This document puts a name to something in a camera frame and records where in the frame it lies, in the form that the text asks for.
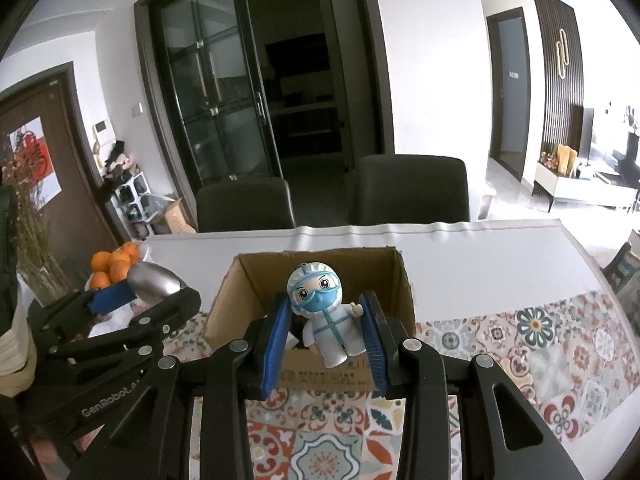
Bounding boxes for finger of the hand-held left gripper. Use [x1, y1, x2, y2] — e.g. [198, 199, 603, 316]
[27, 282, 138, 343]
[47, 287, 202, 361]

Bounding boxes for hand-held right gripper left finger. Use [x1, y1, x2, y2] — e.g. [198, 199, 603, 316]
[65, 287, 296, 480]

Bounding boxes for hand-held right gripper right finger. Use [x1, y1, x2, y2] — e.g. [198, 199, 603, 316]
[360, 290, 586, 480]

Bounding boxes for silver computer mouse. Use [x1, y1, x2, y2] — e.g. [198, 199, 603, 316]
[126, 261, 188, 306]

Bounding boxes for white and blue figurine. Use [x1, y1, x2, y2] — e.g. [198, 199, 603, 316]
[286, 261, 365, 368]

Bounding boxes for brown cardboard box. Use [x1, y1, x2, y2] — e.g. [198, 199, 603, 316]
[205, 246, 417, 391]

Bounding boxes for crumpled white tissue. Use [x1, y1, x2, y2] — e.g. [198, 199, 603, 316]
[87, 307, 136, 341]

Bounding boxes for clear fruit bowl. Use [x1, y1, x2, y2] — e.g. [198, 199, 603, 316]
[82, 242, 151, 293]

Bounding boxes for vase with dried plants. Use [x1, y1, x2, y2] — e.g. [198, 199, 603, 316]
[0, 145, 71, 306]

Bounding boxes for cardboard box on floor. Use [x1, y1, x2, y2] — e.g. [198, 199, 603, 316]
[162, 197, 197, 235]

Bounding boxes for brown wooden door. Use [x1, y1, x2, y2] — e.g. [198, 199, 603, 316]
[0, 62, 118, 281]

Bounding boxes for white shoe rack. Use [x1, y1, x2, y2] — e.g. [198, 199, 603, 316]
[112, 172, 151, 238]

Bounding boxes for dark grey dining chair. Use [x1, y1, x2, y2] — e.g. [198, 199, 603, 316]
[352, 155, 471, 225]
[196, 178, 297, 233]

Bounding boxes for plush toys pile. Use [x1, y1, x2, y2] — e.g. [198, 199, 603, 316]
[102, 140, 138, 181]

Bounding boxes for red and white door poster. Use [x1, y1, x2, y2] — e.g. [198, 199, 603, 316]
[7, 116, 62, 201]

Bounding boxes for patterned floral table mat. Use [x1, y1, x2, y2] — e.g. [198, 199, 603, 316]
[165, 290, 640, 480]

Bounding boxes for black framed glass door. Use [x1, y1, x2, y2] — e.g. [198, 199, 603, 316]
[135, 0, 283, 186]

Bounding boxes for white tv cabinet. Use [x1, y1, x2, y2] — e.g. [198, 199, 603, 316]
[532, 160, 640, 213]

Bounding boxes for wooden chair with cushion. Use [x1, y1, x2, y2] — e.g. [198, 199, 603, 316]
[602, 230, 640, 306]

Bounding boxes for yellow decor on cabinet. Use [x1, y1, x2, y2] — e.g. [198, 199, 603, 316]
[555, 144, 576, 176]

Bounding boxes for dark grey room door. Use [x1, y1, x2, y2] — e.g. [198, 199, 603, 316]
[486, 7, 531, 181]

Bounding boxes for black television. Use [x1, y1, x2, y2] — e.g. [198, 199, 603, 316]
[580, 106, 596, 166]

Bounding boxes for dark slatted wall panel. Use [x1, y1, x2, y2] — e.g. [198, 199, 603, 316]
[530, 0, 586, 161]

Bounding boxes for gold loop wall ornament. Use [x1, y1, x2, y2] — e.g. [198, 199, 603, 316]
[556, 29, 570, 80]

